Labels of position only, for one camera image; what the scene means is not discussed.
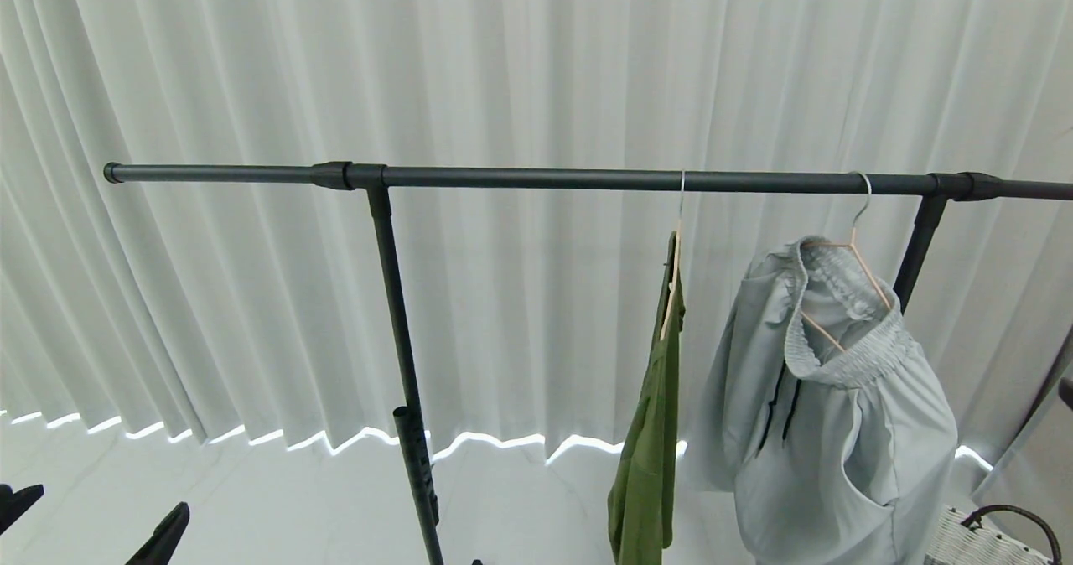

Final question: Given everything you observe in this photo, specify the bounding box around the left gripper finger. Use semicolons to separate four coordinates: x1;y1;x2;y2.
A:
124;501;192;565
0;483;45;537

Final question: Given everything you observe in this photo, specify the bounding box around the green printed shirt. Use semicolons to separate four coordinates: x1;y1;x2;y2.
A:
607;231;687;565

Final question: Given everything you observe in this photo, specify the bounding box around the pink clothes hanger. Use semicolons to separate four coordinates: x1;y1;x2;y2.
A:
659;171;689;342
799;171;894;355

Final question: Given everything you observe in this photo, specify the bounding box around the pale grey garment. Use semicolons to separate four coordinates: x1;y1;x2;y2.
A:
698;236;960;565

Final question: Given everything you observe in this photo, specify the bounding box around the black clothes rack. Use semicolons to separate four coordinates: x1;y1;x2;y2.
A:
103;161;1073;565

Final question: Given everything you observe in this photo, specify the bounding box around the white laundry basket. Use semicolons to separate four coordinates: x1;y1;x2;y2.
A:
926;504;1064;565

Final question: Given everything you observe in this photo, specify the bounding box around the white curtain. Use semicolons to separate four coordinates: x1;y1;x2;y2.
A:
0;0;1073;474

